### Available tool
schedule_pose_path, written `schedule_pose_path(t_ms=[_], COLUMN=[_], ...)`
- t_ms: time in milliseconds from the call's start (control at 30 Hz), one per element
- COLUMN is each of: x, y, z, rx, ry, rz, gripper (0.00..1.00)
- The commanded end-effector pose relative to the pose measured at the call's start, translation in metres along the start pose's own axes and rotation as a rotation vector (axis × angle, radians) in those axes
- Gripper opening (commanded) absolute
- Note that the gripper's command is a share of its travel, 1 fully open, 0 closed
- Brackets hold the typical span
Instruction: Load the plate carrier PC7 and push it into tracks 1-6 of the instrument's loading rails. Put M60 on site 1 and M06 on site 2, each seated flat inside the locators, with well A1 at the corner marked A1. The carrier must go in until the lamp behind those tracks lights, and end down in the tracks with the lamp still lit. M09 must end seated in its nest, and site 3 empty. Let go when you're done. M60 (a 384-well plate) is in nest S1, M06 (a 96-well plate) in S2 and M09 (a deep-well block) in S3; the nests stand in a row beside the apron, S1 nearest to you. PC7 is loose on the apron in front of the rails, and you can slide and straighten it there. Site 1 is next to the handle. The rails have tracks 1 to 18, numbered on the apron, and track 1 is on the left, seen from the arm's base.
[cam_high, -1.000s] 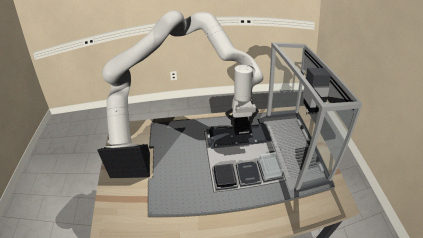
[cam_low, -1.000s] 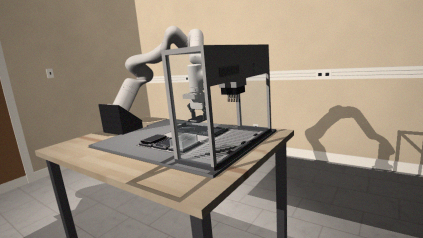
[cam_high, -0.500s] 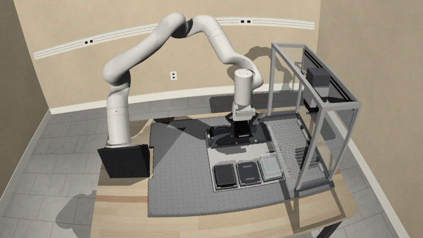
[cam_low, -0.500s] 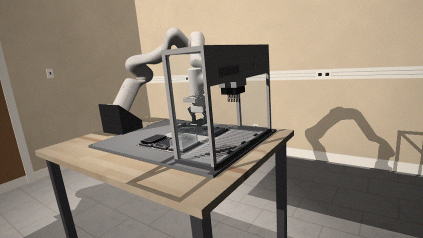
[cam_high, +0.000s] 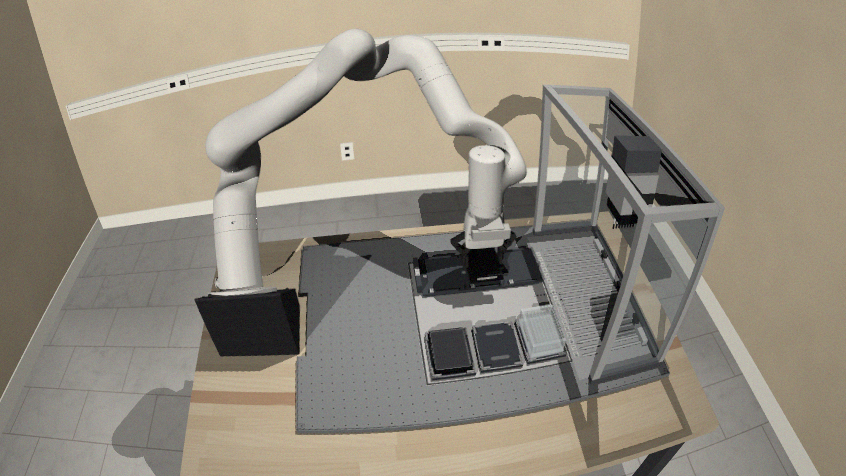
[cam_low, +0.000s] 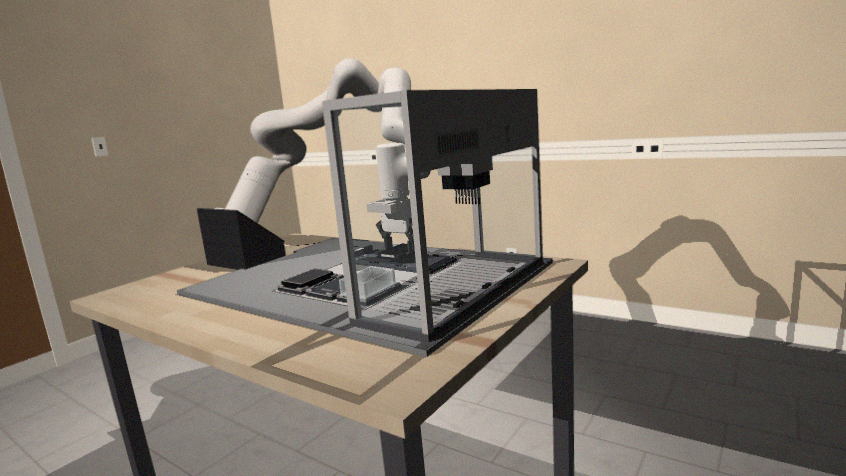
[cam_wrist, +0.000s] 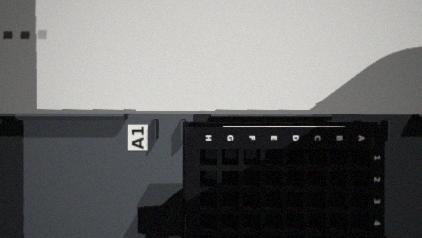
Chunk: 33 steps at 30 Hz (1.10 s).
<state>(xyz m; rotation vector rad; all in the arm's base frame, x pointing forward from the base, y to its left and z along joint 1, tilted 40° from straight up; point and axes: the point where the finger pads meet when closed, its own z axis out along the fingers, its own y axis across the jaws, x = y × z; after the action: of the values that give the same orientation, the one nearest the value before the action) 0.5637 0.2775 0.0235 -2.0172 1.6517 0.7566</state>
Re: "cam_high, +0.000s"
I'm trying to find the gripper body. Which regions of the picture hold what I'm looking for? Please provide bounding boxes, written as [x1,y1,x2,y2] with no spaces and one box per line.
[463,209,505,249]

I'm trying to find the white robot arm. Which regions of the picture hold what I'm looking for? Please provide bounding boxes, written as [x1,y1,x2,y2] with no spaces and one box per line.
[205,29,527,297]

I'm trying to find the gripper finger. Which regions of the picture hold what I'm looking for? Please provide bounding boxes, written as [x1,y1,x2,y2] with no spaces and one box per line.
[497,231,517,264]
[450,231,471,268]

